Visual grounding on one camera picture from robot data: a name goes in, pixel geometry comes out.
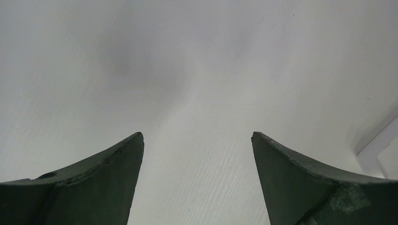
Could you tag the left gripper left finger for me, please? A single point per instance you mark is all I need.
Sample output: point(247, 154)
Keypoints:
point(97, 190)

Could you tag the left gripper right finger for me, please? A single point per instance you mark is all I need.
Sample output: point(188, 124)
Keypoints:
point(299, 190)

